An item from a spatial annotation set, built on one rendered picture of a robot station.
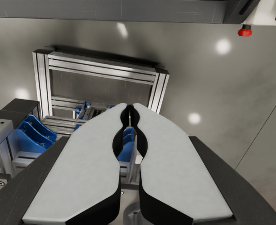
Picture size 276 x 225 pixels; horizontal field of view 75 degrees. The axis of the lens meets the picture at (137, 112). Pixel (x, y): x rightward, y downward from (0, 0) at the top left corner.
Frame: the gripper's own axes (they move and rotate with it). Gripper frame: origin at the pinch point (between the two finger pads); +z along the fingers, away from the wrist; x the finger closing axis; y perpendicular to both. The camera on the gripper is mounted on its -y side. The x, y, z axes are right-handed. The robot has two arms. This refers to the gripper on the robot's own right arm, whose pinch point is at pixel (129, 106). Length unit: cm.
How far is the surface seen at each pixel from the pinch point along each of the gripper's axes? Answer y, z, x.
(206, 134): 99, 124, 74
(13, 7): -4.7, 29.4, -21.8
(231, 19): -3.8, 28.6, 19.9
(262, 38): 13, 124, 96
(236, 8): -5.7, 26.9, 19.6
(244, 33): 0, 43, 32
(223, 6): -6.0, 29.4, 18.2
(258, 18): -4.1, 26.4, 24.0
